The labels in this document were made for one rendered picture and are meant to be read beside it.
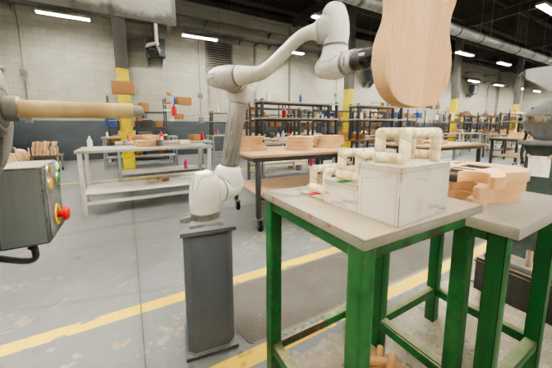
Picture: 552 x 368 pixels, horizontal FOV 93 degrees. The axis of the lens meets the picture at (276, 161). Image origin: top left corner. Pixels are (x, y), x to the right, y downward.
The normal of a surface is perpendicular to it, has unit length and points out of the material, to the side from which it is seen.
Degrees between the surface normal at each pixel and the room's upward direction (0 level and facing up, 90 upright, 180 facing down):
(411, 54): 91
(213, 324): 90
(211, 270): 90
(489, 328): 90
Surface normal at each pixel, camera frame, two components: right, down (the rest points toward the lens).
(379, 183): -0.85, 0.07
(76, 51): 0.49, 0.11
